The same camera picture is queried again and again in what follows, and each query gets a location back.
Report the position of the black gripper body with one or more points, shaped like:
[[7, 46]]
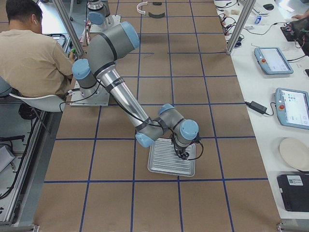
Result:
[[179, 148]]

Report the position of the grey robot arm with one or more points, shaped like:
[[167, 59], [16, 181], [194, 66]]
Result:
[[98, 71], [99, 13]]

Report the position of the ribbed metal tray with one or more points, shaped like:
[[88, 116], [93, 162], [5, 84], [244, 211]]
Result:
[[163, 159]]

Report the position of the black power adapter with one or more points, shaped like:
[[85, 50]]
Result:
[[256, 107]]

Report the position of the beige round plate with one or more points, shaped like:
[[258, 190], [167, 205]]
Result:
[[295, 153]]

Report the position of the black tablet device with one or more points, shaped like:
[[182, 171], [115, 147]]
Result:
[[294, 189]]

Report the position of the near teach pendant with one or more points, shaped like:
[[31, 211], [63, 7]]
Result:
[[292, 107]]

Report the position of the teach pendant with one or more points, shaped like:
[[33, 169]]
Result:
[[292, 107], [272, 61]]

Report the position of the far teach pendant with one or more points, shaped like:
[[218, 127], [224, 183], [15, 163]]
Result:
[[272, 61]]

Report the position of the white chair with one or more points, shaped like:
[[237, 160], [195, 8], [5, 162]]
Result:
[[49, 103]]

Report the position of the olive brake shoe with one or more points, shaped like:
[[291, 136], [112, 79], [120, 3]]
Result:
[[156, 16]]

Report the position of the white curved plastic part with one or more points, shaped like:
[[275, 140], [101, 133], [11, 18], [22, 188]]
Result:
[[140, 6]]

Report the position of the black computer mouse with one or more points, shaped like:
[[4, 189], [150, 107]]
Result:
[[268, 6]]

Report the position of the person in beige shirt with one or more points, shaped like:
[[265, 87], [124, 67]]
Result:
[[31, 62]]

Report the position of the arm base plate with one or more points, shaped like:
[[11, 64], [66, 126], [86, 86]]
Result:
[[110, 21], [91, 97]]

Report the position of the left aluminium frame post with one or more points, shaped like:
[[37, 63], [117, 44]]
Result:
[[69, 27]]

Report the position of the aluminium frame post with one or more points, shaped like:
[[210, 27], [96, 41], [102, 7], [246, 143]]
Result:
[[69, 27], [245, 12]]

